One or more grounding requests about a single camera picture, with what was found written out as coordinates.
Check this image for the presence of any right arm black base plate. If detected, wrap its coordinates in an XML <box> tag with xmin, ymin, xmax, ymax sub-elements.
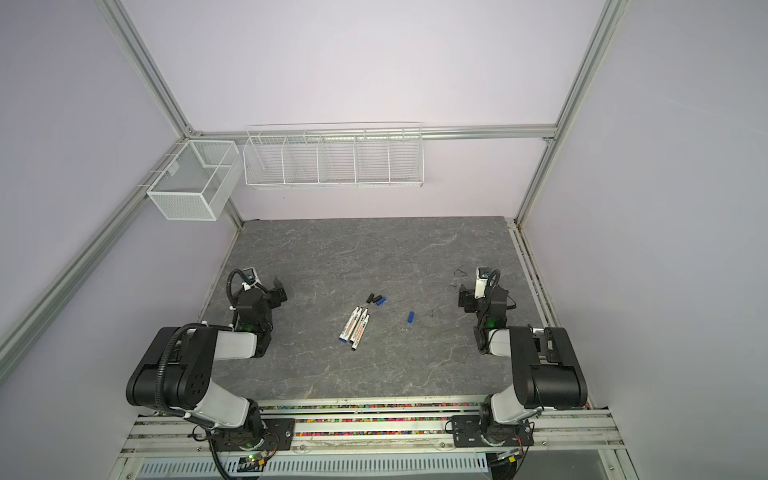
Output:
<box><xmin>448</xmin><ymin>414</ymin><xmax>534</xmax><ymax>448</ymax></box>

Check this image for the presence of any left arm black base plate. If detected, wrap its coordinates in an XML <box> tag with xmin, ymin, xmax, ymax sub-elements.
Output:
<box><xmin>212</xmin><ymin>417</ymin><xmax>296</xmax><ymax>452</ymax></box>

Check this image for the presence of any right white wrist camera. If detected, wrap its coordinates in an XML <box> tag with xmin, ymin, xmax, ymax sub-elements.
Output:
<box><xmin>474</xmin><ymin>267</ymin><xmax>493</xmax><ymax>299</ymax></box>

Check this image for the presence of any white vented cable duct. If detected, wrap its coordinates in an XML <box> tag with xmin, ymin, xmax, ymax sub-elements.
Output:
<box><xmin>135</xmin><ymin>453</ymin><xmax>490</xmax><ymax>479</ymax></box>

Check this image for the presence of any long white wire basket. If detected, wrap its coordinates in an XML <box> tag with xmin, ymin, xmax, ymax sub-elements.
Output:
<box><xmin>242</xmin><ymin>122</ymin><xmax>425</xmax><ymax>188</ymax></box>

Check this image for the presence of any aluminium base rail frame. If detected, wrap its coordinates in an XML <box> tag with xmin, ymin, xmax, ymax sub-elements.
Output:
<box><xmin>111</xmin><ymin>395</ymin><xmax>637</xmax><ymax>479</ymax></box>

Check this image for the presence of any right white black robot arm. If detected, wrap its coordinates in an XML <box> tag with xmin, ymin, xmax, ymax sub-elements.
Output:
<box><xmin>453</xmin><ymin>286</ymin><xmax>588</xmax><ymax>448</ymax></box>

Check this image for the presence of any blue whiteboard marker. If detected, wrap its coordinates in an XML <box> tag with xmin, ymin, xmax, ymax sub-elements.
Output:
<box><xmin>341</xmin><ymin>306</ymin><xmax>364</xmax><ymax>342</ymax></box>
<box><xmin>339</xmin><ymin>306</ymin><xmax>361</xmax><ymax>343</ymax></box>

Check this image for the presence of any white mesh box basket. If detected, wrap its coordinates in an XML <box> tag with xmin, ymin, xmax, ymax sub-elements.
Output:
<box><xmin>147</xmin><ymin>140</ymin><xmax>244</xmax><ymax>221</ymax></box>

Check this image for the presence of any black whiteboard marker one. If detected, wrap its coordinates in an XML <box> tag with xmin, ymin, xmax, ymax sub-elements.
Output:
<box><xmin>350</xmin><ymin>308</ymin><xmax>369</xmax><ymax>350</ymax></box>

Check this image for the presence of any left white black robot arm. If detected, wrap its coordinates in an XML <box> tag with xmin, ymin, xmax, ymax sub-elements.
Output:
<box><xmin>126</xmin><ymin>269</ymin><xmax>292</xmax><ymax>454</ymax></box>

